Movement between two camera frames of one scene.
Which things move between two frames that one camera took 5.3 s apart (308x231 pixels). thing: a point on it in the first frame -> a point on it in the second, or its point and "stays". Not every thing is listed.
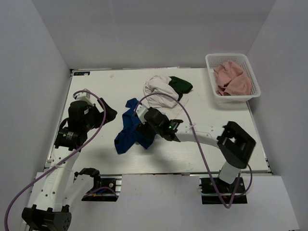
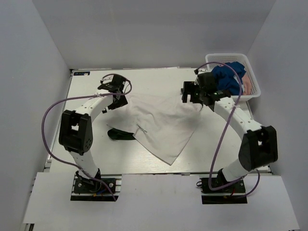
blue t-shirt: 128,135 -> 227,79
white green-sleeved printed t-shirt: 172,86 -> 163,125
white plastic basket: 215,59 stays
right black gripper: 142,128 -> 188,87
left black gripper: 110,113 -> 122,102
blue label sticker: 82,73 stays
